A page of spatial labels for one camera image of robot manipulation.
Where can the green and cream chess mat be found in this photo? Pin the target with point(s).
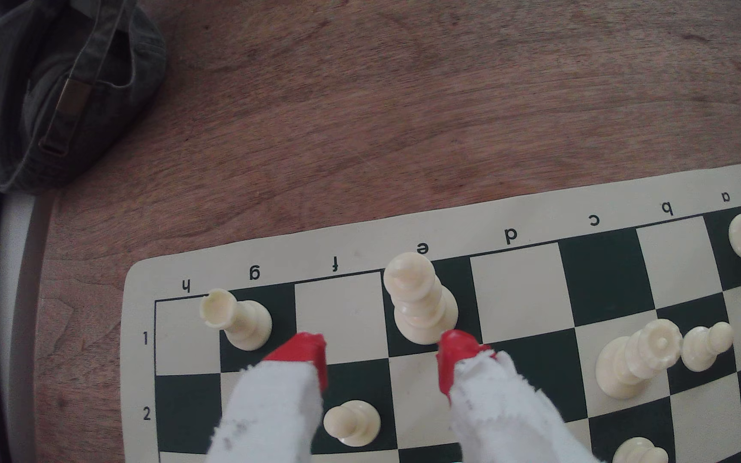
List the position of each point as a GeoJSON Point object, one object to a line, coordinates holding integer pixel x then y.
{"type": "Point", "coordinates": [525, 283]}

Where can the white chess queen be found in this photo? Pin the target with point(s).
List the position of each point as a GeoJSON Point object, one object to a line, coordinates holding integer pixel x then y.
{"type": "Point", "coordinates": [634, 360]}

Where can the white chess king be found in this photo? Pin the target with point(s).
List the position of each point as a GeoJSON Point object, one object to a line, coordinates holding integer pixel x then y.
{"type": "Point", "coordinates": [419, 302]}

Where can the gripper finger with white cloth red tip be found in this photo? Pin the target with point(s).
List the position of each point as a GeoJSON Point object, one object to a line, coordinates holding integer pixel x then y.
{"type": "Point", "coordinates": [499, 411]}
{"type": "Point", "coordinates": [274, 411]}

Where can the dark green fabric cap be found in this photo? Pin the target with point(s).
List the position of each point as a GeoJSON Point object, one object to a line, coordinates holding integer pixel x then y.
{"type": "Point", "coordinates": [55, 96]}

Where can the white chess pawn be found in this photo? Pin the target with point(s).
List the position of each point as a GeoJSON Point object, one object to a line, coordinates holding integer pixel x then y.
{"type": "Point", "coordinates": [705, 346]}
{"type": "Point", "coordinates": [639, 451]}
{"type": "Point", "coordinates": [352, 423]}

